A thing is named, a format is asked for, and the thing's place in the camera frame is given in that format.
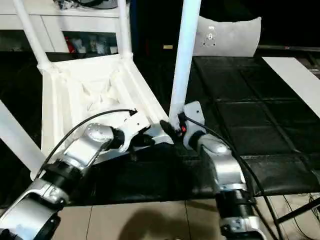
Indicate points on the black table frame bar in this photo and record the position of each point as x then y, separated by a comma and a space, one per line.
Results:
300, 211

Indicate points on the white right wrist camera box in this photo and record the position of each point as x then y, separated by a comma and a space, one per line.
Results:
194, 114

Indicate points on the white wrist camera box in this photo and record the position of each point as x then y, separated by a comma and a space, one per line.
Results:
134, 126
194, 114

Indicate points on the small yellow label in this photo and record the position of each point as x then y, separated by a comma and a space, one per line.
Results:
168, 47

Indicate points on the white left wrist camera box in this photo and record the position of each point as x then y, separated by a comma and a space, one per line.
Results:
134, 126

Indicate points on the black work mat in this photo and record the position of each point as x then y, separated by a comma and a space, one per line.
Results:
250, 115

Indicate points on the white plastic table leg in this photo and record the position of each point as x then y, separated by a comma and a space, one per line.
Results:
184, 60
32, 35
17, 140
125, 30

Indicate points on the white glass-door cabinet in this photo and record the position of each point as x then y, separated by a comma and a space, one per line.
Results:
60, 27

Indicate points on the small clutter pile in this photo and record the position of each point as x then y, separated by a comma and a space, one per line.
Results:
65, 4

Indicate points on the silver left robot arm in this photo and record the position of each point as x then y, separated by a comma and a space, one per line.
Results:
65, 185

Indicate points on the dark bag on cabinet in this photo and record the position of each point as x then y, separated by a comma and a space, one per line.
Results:
97, 3

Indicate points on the white flat board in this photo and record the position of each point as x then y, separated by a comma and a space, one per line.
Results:
295, 80

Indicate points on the white plastic table top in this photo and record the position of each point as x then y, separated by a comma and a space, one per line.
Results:
95, 95

